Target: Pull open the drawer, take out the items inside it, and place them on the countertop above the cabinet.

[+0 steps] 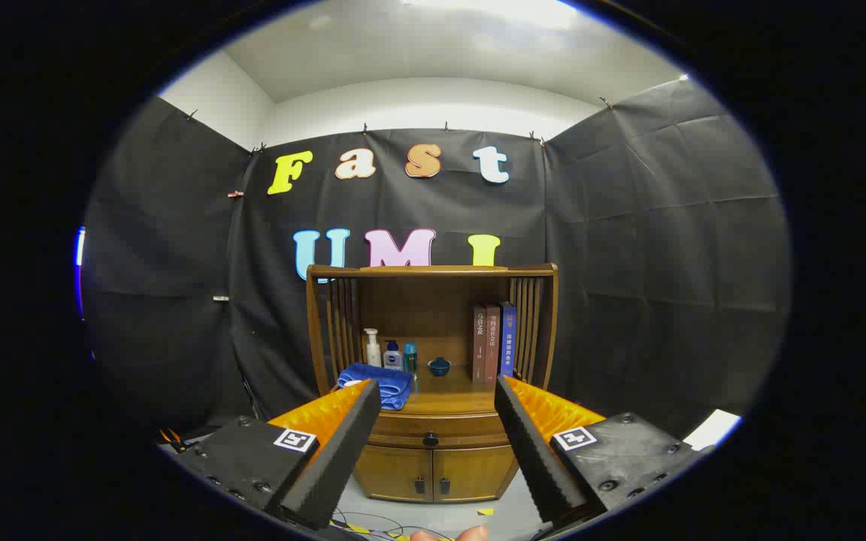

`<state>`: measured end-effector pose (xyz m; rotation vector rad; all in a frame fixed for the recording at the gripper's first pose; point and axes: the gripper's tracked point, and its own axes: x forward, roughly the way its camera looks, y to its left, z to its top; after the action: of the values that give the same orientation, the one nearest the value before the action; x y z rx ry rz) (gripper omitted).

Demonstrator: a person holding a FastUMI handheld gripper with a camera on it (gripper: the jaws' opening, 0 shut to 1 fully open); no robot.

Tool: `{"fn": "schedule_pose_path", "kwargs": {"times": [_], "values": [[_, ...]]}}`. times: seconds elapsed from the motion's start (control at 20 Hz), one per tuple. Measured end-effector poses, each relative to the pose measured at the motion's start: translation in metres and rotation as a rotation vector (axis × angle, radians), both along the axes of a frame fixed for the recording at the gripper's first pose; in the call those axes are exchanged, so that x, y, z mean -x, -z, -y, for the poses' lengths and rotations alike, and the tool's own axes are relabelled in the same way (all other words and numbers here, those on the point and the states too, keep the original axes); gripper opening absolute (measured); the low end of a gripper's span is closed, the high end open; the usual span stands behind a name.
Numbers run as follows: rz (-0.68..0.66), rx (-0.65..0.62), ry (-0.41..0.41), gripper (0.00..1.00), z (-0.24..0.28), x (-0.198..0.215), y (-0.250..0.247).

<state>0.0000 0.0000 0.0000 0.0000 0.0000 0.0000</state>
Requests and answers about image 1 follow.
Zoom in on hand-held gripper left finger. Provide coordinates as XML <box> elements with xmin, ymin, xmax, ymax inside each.
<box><xmin>177</xmin><ymin>379</ymin><xmax>383</xmax><ymax>531</ymax></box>

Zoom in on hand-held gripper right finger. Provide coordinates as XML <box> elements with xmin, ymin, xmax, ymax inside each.
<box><xmin>493</xmin><ymin>376</ymin><xmax>704</xmax><ymax>530</ymax></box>

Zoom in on wooden drawer with black knob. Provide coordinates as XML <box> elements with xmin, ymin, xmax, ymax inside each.
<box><xmin>365</xmin><ymin>412</ymin><xmax>513</xmax><ymax>449</ymax></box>

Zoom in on wooden cabinet door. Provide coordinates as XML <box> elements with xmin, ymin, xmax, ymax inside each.
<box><xmin>433</xmin><ymin>445</ymin><xmax>518</xmax><ymax>503</ymax></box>
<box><xmin>354</xmin><ymin>445</ymin><xmax>434</xmax><ymax>503</ymax></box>

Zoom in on wooden countertop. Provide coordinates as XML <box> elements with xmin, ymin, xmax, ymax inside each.
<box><xmin>328</xmin><ymin>368</ymin><xmax>547</xmax><ymax>416</ymax></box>

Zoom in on wooden cabinet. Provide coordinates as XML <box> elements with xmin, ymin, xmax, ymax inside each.
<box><xmin>305</xmin><ymin>263</ymin><xmax>559</xmax><ymax>503</ymax></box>

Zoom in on blue folded towel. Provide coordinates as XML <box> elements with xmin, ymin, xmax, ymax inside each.
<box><xmin>338</xmin><ymin>363</ymin><xmax>413</xmax><ymax>411</ymax></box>

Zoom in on blue book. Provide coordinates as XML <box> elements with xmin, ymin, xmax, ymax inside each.
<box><xmin>500</xmin><ymin>301</ymin><xmax>517</xmax><ymax>378</ymax></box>

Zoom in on reddish brown book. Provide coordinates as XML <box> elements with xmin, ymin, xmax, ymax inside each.
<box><xmin>485</xmin><ymin>304</ymin><xmax>502</xmax><ymax>382</ymax></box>

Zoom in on dark brown book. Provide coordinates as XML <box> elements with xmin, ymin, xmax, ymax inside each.
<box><xmin>473</xmin><ymin>306</ymin><xmax>488</xmax><ymax>383</ymax></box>

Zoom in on white flat panel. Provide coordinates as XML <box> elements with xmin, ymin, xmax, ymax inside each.
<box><xmin>683</xmin><ymin>409</ymin><xmax>742</xmax><ymax>452</ymax></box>

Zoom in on black backdrop cloth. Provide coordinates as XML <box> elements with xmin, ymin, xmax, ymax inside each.
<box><xmin>81</xmin><ymin>75</ymin><xmax>791</xmax><ymax>440</ymax></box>

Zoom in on floor cables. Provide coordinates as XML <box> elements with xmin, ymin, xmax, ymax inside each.
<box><xmin>332</xmin><ymin>511</ymin><xmax>404</xmax><ymax>541</ymax></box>

